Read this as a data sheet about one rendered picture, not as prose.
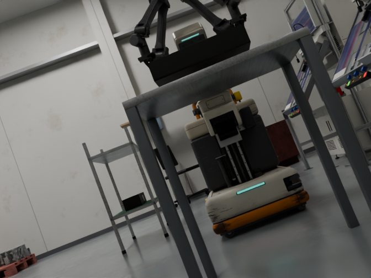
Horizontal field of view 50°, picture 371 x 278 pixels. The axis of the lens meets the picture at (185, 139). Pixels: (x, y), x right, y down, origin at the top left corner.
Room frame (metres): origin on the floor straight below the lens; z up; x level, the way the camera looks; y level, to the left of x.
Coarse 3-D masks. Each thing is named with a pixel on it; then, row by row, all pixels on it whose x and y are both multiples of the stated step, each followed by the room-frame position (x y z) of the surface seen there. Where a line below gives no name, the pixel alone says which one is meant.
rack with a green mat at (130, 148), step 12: (84, 144) 3.70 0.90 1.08; (132, 144) 3.72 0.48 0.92; (96, 156) 3.70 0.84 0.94; (108, 156) 3.94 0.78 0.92; (120, 156) 4.38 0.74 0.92; (108, 168) 4.57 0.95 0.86; (96, 180) 3.70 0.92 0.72; (144, 180) 3.72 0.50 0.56; (120, 204) 4.57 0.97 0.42; (144, 204) 3.84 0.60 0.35; (156, 204) 3.75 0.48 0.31; (120, 216) 3.71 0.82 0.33; (120, 240) 3.70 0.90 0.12
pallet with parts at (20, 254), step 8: (16, 248) 6.45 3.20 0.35; (24, 248) 6.73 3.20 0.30; (0, 256) 6.66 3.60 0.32; (8, 256) 6.38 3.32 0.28; (16, 256) 6.42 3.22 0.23; (24, 256) 6.68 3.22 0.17; (32, 256) 6.79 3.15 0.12; (0, 264) 6.72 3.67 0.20; (8, 264) 6.42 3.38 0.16; (16, 264) 6.20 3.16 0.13; (24, 264) 6.44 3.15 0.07; (0, 272) 6.80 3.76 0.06; (8, 272) 6.06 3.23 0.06; (16, 272) 6.11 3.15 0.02
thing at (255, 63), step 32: (224, 64) 1.37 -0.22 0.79; (256, 64) 1.50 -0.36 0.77; (288, 64) 1.75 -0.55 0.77; (320, 64) 1.35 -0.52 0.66; (160, 96) 1.40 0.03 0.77; (192, 96) 1.64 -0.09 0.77; (320, 160) 1.79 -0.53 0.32; (352, 160) 1.35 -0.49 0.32; (160, 192) 1.39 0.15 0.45; (192, 224) 1.80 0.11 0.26; (352, 224) 1.76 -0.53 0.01; (192, 256) 1.39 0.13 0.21
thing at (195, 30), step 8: (192, 24) 2.56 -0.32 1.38; (200, 24) 2.54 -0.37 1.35; (176, 32) 2.55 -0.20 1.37; (184, 32) 2.51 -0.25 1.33; (192, 32) 2.48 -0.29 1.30; (200, 32) 2.49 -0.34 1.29; (176, 40) 2.49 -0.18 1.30; (184, 40) 2.50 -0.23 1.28; (192, 40) 2.51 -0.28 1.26; (200, 40) 2.53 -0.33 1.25
